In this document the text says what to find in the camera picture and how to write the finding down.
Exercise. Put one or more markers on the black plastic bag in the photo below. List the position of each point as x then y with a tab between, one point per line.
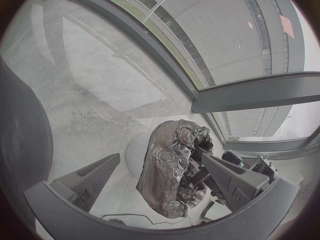
162	169

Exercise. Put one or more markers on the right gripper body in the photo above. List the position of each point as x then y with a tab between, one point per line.
197	175

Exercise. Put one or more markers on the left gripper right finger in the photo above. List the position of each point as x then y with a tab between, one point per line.
240	186

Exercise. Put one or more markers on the window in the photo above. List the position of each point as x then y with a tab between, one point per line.
250	91

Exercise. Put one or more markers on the white trash bin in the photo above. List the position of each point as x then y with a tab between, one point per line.
135	156

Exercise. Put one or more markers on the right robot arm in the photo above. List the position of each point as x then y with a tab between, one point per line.
231	159

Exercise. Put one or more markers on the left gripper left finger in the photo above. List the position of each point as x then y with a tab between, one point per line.
82	184

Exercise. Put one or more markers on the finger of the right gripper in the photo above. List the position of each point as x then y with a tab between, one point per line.
197	154

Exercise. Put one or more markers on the dark grey round chair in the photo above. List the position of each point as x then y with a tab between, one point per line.
22	134

